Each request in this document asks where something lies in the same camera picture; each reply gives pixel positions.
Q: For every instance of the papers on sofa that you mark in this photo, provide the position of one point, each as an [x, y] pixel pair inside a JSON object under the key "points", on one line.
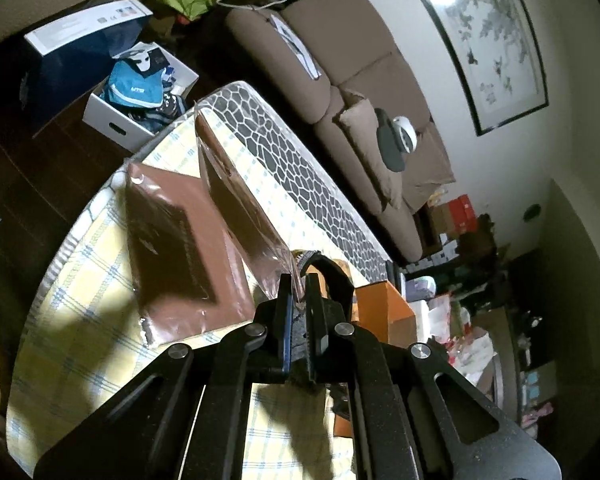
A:
{"points": [[297, 47]]}

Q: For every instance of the white round device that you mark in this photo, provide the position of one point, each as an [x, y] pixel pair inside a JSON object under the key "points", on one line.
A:
{"points": [[405, 134]]}

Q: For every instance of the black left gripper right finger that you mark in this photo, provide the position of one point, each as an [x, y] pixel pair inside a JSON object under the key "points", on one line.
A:
{"points": [[412, 415]]}

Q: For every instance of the brown cushion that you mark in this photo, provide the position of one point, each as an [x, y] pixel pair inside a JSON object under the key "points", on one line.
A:
{"points": [[359, 122]]}

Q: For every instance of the black pad on cushion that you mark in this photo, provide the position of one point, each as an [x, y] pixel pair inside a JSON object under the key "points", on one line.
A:
{"points": [[389, 142]]}

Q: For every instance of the framed ink painting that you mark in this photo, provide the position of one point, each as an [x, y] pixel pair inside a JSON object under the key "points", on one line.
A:
{"points": [[496, 54]]}

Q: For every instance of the brown sofa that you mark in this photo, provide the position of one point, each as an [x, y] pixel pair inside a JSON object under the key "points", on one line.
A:
{"points": [[333, 71]]}

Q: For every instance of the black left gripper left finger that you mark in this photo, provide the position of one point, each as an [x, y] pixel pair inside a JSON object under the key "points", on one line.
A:
{"points": [[184, 416]]}

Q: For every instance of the white storage box with clothes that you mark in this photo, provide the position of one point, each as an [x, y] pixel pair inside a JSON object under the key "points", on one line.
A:
{"points": [[144, 93]]}

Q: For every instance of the grey pebble pattern table cover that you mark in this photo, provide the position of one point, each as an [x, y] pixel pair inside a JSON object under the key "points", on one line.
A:
{"points": [[304, 204]]}

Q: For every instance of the yellow plaid tablecloth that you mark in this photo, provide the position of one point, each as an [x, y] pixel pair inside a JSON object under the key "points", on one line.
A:
{"points": [[81, 343]]}

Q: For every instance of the orange cardboard box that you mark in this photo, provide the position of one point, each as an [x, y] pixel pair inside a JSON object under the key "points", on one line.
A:
{"points": [[380, 309]]}

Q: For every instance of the black patterned headband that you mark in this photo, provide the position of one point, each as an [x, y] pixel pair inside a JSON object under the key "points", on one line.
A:
{"points": [[335, 283]]}

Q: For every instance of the white lid blue box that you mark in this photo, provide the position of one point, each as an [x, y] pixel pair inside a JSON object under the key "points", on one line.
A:
{"points": [[69, 56]]}

